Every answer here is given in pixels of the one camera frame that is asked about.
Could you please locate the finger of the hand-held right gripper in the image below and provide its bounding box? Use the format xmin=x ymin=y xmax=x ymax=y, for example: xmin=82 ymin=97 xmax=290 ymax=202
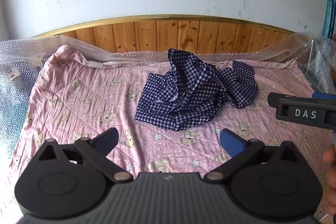
xmin=312 ymin=92 xmax=336 ymax=101
xmin=267 ymin=92 xmax=281 ymax=119

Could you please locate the person's right hand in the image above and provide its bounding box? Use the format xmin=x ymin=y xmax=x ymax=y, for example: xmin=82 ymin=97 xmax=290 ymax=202
xmin=323 ymin=144 xmax=336 ymax=211

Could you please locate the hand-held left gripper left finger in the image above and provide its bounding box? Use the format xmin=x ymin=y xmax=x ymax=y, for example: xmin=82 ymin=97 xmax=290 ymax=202
xmin=38 ymin=127 xmax=133 ymax=183

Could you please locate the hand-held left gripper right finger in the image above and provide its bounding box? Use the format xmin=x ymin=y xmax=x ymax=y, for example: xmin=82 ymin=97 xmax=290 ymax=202
xmin=204 ymin=128 xmax=303 ymax=183

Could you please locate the navy plaid shirt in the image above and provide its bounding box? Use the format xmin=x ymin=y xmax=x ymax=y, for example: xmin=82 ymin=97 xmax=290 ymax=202
xmin=134 ymin=48 xmax=258 ymax=132

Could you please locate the teal object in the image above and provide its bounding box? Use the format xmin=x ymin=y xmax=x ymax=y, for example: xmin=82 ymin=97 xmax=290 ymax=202
xmin=322 ymin=0 xmax=336 ymax=39

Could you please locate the pink bear-print quilt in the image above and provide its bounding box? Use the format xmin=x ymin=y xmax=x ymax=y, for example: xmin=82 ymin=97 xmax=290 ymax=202
xmin=8 ymin=45 xmax=334 ymax=222

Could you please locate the wooden headboard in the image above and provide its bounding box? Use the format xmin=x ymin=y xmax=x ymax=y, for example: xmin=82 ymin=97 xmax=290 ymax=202
xmin=31 ymin=14 xmax=302 ymax=55

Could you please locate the clear bubble wrap sheet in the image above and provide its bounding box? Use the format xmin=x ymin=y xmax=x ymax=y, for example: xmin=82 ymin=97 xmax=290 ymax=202
xmin=0 ymin=31 xmax=336 ymax=140

